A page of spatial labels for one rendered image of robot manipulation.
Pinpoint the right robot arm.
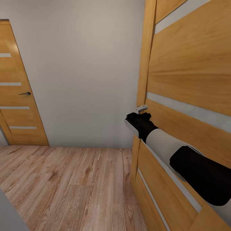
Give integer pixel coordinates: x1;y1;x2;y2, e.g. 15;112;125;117
125;105;231;228

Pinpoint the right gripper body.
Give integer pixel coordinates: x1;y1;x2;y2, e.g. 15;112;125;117
139;112;150;120

